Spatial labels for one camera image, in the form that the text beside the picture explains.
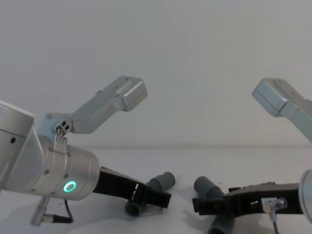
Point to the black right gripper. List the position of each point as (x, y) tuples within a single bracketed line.
[(246, 198)]

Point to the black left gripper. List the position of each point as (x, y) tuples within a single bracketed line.
[(114, 181)]

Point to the grey plastic tube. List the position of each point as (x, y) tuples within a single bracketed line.
[(207, 187), (161, 182)]

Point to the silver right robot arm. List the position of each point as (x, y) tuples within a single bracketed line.
[(280, 97)]

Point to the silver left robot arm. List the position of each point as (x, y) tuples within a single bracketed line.
[(73, 165)]

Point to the white table cloth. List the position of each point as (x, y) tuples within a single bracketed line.
[(195, 161)]

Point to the white curtain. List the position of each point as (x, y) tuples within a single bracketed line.
[(156, 48)]

